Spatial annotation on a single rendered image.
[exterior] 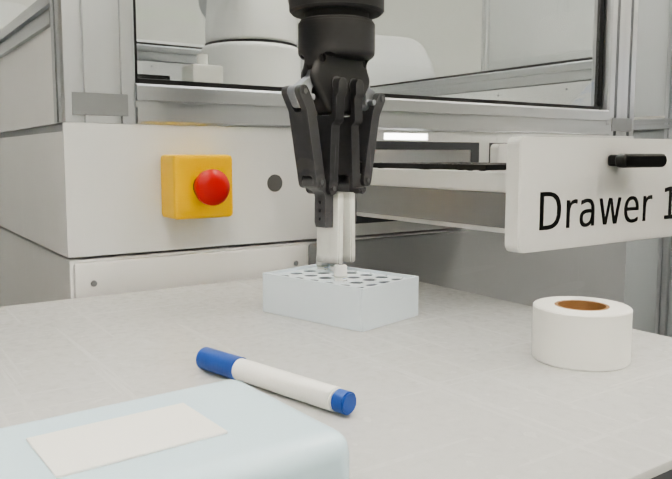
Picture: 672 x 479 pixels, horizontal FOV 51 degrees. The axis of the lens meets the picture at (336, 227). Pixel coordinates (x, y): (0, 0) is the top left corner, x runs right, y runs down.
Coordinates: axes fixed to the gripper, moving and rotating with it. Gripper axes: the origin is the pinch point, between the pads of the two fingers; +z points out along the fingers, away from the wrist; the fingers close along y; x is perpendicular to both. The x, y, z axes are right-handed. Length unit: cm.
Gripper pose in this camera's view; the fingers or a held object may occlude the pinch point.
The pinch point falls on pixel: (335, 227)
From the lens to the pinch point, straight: 70.9
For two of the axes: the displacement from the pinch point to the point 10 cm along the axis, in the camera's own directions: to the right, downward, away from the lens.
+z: 0.0, 9.9, 1.0
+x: 7.5, 0.7, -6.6
